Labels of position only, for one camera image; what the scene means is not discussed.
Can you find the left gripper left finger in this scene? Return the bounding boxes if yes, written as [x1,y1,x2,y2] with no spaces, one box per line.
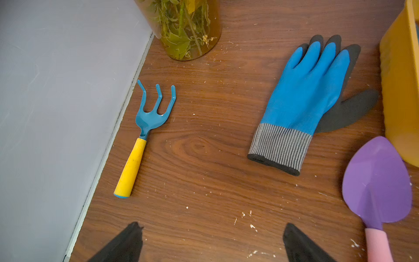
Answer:
[88,222,143,262]

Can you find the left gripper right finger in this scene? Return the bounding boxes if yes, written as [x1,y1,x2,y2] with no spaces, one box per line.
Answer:
[283,223,336,262]

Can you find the purple pointed shovel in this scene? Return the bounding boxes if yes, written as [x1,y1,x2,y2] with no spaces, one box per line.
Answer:
[342,135,413,262]

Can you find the yellow plastic storage box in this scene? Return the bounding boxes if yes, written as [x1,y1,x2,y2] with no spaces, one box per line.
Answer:
[379,1,419,166]

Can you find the blue grey gardening glove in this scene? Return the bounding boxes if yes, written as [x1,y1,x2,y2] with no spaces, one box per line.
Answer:
[248,35,379,176]

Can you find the artificial plant in glass vase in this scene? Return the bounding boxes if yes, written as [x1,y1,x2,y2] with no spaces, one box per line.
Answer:
[135,0,222,61]

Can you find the blue rake yellow handle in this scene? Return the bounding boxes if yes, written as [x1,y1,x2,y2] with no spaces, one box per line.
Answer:
[113,80,176,199]

